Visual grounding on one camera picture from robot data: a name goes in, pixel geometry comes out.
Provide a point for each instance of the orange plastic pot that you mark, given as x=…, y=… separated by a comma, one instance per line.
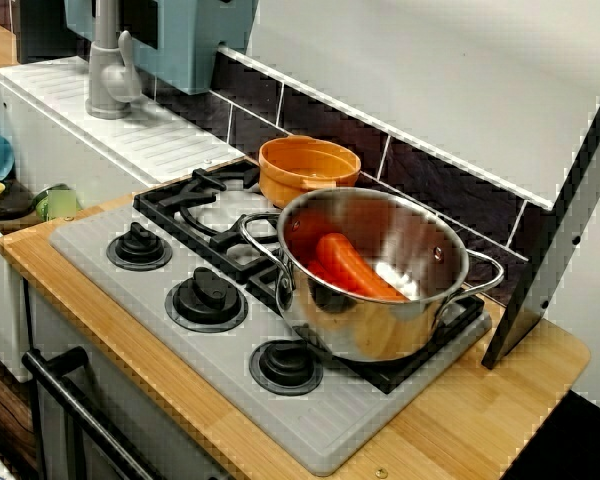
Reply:
x=280, y=185

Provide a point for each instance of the black stove knob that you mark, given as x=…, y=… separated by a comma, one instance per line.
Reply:
x=206, y=300
x=286, y=367
x=139, y=247

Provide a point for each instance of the stainless steel pot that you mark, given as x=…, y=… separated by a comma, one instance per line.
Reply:
x=370, y=330

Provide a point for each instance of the black stove grate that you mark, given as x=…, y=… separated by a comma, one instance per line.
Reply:
x=180, y=200

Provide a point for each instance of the grey stove top plate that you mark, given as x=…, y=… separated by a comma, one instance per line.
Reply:
x=360, y=425

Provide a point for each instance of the orange toy carrot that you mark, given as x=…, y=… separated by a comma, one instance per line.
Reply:
x=350, y=265

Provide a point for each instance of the dark tile backsplash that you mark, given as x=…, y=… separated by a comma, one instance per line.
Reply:
x=430, y=175

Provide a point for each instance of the white toy sink unit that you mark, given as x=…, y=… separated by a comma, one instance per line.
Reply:
x=155, y=140

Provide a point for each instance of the blue plastic box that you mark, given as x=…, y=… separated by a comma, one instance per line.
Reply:
x=190, y=45

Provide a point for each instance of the green toy vegetable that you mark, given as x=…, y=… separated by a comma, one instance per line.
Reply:
x=55, y=202

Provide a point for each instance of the grey toy faucet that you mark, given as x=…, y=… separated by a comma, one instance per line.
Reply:
x=105, y=75

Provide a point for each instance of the wooden countertop board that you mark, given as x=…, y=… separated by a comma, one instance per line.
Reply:
x=505, y=415

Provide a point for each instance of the dark upright post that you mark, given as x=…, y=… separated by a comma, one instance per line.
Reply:
x=555, y=240

